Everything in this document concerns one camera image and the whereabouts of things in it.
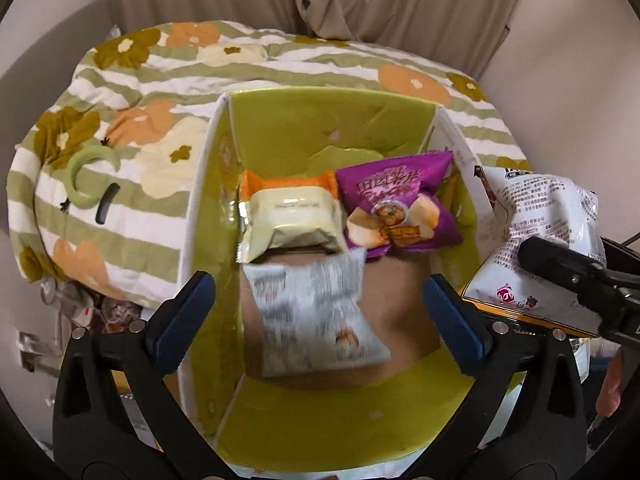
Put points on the green cardboard box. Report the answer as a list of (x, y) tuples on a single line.
[(340, 419)]

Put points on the white blue snack pack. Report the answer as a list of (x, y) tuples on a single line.
[(311, 319)]

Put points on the white red snack bag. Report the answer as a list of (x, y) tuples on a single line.
[(550, 238)]

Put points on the orange cream snack pack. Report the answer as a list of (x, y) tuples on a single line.
[(289, 213)]

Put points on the floral striped quilt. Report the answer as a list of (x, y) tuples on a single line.
[(127, 181)]

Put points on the person right hand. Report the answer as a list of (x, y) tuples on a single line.
[(608, 399)]

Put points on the purple chip bag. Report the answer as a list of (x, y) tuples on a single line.
[(392, 204)]

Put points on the grey headboard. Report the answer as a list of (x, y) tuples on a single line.
[(43, 71)]

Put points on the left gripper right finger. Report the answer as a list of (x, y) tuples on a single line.
[(523, 417)]

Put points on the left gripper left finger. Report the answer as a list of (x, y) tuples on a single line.
[(115, 418)]

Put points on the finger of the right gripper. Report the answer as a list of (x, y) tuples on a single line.
[(561, 266)]

